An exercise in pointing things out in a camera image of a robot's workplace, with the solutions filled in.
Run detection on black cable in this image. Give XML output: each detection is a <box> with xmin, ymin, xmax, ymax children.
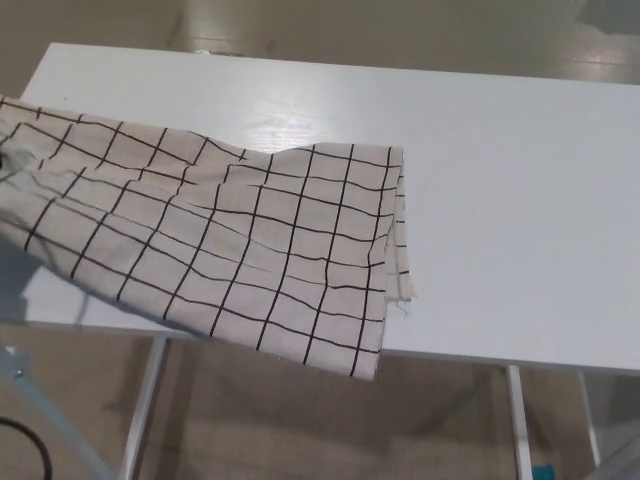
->
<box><xmin>0</xmin><ymin>415</ymin><xmax>54</xmax><ymax>480</ymax></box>

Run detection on slanted white table leg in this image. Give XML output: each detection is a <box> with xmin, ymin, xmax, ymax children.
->
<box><xmin>116</xmin><ymin>335</ymin><xmax>170</xmax><ymax>480</ymax></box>

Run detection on grey metal frame bar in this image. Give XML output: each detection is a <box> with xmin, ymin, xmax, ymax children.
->
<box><xmin>0</xmin><ymin>346</ymin><xmax>115</xmax><ymax>480</ymax></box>

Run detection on white towel with black checks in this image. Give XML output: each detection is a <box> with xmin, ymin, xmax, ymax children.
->
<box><xmin>0</xmin><ymin>93</ymin><xmax>417</xmax><ymax>384</ymax></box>

